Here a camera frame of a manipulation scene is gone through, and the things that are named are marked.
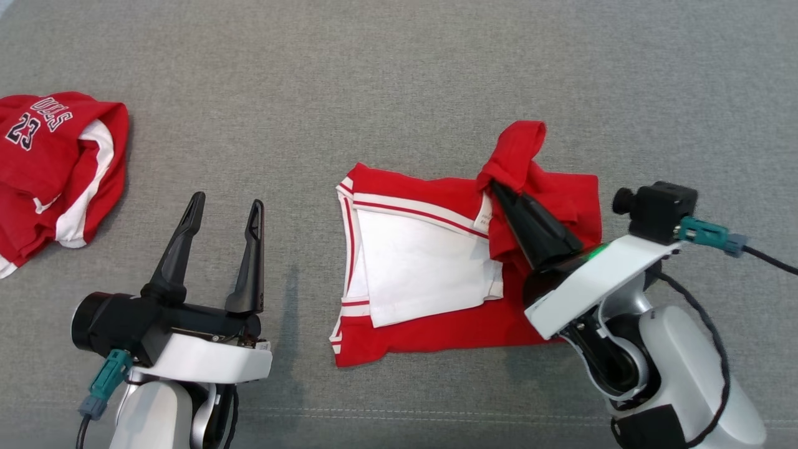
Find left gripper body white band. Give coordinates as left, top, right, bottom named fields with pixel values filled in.
left=128, top=304, right=274, bottom=385

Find left teal plug camera cable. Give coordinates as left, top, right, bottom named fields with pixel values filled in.
left=76, top=349, right=133, bottom=449

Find teal plug camera cable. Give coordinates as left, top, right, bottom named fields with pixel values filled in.
left=76, top=349, right=133, bottom=449
left=676, top=216, right=798, bottom=276

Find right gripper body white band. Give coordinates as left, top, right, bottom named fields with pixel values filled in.
left=522, top=235, right=682, bottom=340

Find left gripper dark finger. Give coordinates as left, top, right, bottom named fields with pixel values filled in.
left=140, top=191, right=206, bottom=306
left=224, top=199, right=265, bottom=316

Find red Bulls jersey white sleeves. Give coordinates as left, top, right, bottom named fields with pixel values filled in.
left=329, top=120, right=603, bottom=369

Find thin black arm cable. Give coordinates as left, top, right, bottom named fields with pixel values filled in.
left=651, top=269, right=731, bottom=448

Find right teal plug camera cable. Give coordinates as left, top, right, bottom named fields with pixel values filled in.
left=676, top=216, right=798, bottom=276

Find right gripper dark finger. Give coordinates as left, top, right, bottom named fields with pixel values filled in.
left=493, top=180, right=584, bottom=258
left=491, top=180, right=559, bottom=271

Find red shorts white side stripes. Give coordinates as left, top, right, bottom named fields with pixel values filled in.
left=0, top=92, right=130, bottom=279

